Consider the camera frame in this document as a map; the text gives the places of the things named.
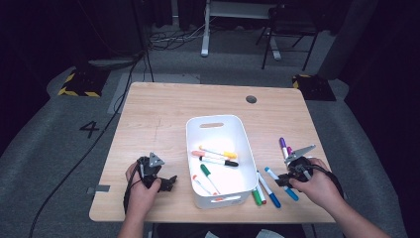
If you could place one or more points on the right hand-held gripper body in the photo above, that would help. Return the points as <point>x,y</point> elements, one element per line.
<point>298,168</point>

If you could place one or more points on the light green marker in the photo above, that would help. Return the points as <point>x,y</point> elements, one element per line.
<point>256,197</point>

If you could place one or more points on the grey tape strip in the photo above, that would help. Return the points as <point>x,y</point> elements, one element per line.
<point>99,189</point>

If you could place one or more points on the small white object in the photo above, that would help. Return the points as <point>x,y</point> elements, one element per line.
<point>269,234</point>
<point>214,235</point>

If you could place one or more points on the yellow marker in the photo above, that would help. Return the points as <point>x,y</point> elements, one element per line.
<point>230,154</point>

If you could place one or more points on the dark green marker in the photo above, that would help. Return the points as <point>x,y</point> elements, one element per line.
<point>204,169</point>

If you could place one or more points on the red marker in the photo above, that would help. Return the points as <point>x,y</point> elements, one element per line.
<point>263,199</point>

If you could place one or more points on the purple marker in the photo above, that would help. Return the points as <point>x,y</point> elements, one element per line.
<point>282,142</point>

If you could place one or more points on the white plastic bin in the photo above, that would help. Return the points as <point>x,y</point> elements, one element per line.
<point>228,132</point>

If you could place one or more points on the grey curtain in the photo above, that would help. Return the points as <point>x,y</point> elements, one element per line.
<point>350,39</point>

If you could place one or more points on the black chair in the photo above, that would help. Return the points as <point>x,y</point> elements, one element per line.
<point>290,23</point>

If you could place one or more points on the person's right hand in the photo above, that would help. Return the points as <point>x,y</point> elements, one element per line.
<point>318,188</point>

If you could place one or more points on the light blue marker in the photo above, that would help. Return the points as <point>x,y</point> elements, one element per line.
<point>292,195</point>

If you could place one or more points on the black marker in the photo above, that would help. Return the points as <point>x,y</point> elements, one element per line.
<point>231,163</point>

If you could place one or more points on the person's left hand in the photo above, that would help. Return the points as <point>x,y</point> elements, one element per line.
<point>140,198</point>

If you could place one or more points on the black yellow striped base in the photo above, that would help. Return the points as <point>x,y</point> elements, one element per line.
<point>84,84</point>
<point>315,87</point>

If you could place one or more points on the dark blue marker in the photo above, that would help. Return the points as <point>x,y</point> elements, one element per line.
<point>274,200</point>

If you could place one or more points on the orange marker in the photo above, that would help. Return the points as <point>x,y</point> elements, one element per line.
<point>201,184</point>

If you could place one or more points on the white desk frame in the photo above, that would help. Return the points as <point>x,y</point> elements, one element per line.
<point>206,33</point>

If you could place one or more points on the peach marker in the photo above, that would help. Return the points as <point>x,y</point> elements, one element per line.
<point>198,153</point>

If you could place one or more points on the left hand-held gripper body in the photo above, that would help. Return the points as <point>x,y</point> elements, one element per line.
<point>147,168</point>

